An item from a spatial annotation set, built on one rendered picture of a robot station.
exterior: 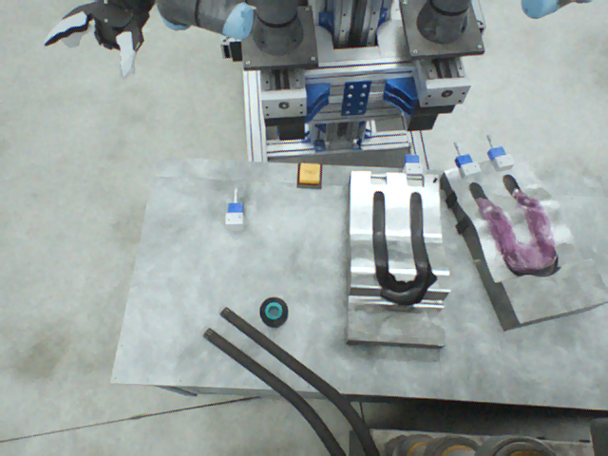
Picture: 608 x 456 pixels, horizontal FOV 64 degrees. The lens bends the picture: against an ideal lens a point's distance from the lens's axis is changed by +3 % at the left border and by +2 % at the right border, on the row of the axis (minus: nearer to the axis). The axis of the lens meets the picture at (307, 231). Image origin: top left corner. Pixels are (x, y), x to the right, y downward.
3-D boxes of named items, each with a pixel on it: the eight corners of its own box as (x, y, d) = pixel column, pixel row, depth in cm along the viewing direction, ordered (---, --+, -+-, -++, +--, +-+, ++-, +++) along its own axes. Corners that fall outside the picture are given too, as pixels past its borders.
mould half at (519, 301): (439, 179, 154) (449, 161, 143) (516, 161, 156) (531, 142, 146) (503, 332, 135) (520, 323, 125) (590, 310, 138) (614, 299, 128)
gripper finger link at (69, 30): (54, 63, 93) (102, 46, 95) (42, 40, 87) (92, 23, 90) (47, 50, 93) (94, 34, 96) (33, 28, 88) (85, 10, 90)
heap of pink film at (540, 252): (469, 199, 144) (478, 188, 137) (524, 187, 146) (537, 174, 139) (504, 281, 134) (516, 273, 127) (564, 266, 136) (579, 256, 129)
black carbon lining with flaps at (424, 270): (370, 192, 144) (374, 177, 135) (424, 195, 144) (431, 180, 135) (370, 306, 130) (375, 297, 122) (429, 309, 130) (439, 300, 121)
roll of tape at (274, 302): (281, 295, 138) (281, 292, 135) (293, 320, 136) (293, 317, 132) (256, 306, 137) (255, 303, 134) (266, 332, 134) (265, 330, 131)
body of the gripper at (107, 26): (132, 62, 97) (160, 19, 101) (122, 30, 89) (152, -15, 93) (95, 47, 97) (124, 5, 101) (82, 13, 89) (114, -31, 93)
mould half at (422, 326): (348, 184, 152) (352, 162, 140) (430, 188, 152) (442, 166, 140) (346, 344, 133) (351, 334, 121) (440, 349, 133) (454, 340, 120)
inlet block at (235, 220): (229, 193, 151) (226, 184, 146) (245, 192, 151) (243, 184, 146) (228, 231, 146) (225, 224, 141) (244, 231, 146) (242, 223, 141)
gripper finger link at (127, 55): (144, 91, 93) (137, 52, 96) (139, 71, 88) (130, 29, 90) (128, 93, 93) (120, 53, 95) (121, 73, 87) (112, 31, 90)
